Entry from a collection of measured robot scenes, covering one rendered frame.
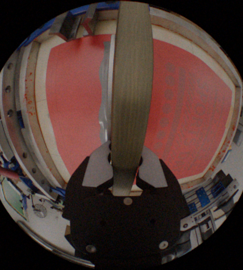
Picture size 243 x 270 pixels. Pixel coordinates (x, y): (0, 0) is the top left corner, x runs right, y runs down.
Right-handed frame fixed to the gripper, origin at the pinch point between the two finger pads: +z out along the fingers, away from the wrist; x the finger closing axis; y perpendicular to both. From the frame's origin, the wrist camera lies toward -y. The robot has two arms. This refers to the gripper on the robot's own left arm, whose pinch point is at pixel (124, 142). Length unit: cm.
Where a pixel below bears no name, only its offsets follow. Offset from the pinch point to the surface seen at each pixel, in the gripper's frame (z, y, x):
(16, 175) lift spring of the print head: -5, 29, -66
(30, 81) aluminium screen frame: 3.2, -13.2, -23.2
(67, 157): 4.8, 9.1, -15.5
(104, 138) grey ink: 4.4, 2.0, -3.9
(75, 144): 4.8, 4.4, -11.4
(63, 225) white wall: -43, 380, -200
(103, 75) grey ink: 4.5, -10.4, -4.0
